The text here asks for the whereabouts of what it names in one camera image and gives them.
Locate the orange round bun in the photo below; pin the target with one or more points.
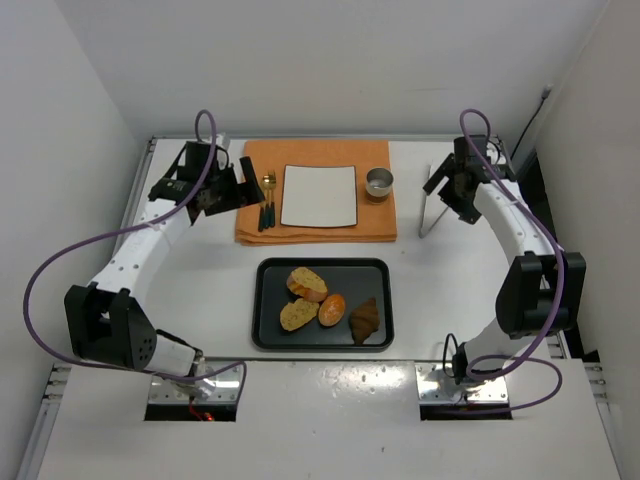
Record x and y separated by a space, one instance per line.
332 310

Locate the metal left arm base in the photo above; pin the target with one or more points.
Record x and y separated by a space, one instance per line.
223 385

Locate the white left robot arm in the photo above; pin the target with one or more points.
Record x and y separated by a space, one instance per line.
106 318

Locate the toasted bread slice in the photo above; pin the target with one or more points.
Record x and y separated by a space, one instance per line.
297 314
306 284

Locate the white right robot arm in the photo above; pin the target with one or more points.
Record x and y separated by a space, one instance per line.
541 293

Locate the silver metal tongs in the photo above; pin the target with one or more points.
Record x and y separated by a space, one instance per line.
433 208

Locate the orange cloth placemat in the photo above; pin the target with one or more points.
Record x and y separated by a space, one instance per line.
376 221

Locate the black plastic tray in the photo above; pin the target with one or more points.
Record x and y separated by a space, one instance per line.
356 279

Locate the brown chocolate croissant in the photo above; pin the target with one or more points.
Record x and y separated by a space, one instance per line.
364 320

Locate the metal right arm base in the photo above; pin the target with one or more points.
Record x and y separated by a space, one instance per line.
435 388

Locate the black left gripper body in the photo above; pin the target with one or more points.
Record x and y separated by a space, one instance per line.
228 187

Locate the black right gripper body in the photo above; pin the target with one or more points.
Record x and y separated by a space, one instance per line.
451 182

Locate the white square plate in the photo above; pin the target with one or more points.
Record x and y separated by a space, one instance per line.
319 197

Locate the gold spoon green handle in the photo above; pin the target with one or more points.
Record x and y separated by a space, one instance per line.
271 184

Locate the metal cup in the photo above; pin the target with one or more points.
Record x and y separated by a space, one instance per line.
378 184

